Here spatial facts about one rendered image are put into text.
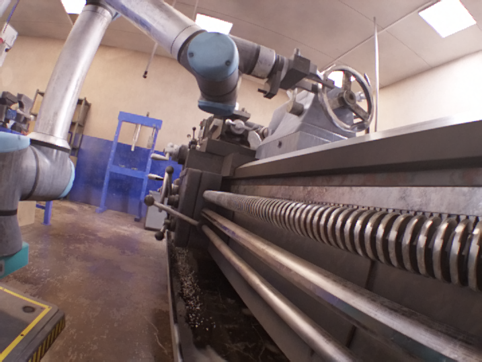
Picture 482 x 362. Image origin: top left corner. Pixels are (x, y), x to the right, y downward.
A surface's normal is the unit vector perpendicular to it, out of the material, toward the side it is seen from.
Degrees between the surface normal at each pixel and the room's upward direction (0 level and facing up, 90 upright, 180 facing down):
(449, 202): 90
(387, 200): 90
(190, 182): 90
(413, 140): 90
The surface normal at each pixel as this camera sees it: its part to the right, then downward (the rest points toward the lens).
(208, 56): 0.07, -0.01
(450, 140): -0.94, -0.21
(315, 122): 0.29, -0.01
